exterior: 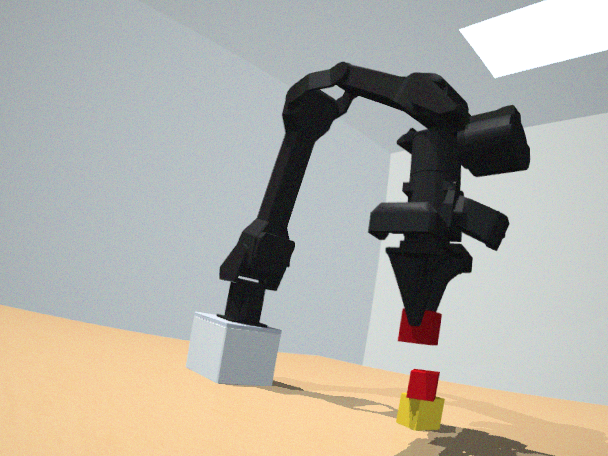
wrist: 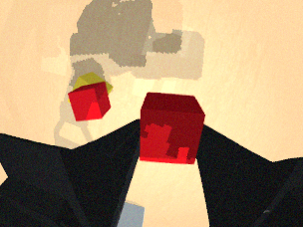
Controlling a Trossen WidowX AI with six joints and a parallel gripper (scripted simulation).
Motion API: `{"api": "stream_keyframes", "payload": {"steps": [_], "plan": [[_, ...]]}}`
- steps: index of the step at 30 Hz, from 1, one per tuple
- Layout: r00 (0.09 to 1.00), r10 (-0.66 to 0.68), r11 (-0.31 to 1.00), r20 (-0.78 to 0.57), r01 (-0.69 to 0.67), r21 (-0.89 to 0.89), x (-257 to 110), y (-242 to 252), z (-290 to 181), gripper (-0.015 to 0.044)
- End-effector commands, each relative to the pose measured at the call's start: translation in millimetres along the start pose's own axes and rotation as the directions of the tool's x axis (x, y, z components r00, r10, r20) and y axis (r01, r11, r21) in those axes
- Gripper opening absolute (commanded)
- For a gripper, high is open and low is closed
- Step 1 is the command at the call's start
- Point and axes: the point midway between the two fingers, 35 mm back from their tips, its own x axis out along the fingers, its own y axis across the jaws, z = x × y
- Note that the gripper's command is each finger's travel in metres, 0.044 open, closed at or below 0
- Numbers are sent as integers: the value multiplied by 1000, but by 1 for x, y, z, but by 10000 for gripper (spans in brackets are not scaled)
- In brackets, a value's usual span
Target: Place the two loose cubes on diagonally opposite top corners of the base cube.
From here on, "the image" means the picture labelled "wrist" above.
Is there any red cube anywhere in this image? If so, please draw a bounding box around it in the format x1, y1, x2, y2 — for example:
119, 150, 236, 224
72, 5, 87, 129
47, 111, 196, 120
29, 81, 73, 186
140, 93, 206, 164
68, 82, 111, 121

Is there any yellow cube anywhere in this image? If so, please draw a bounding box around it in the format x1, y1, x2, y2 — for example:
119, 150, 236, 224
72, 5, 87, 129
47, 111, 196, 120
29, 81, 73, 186
73, 71, 113, 94

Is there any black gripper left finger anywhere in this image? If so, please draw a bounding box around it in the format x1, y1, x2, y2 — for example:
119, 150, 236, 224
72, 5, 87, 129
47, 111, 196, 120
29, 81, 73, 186
0, 118, 141, 227

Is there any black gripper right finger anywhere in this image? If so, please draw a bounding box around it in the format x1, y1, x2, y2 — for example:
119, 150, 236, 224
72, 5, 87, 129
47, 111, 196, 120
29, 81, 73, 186
196, 123, 303, 227

